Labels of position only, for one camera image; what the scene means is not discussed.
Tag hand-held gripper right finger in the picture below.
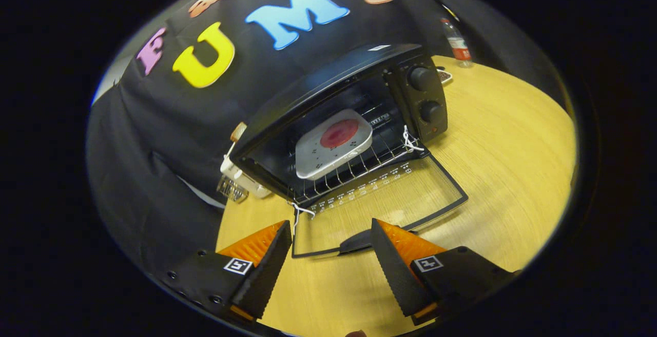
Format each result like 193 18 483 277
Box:
371 217 519 327

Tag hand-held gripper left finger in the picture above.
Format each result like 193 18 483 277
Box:
164 219 293 323

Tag white square plate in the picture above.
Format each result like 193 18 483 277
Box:
295 109 374 181

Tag pink round bun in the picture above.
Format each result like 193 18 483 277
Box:
320 119 359 149

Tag black toaster oven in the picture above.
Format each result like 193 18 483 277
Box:
229 44 469 259

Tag white bread toaster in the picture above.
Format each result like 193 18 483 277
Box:
220 142 273 199

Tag clear plastic water bottle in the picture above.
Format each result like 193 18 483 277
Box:
440 17 474 69

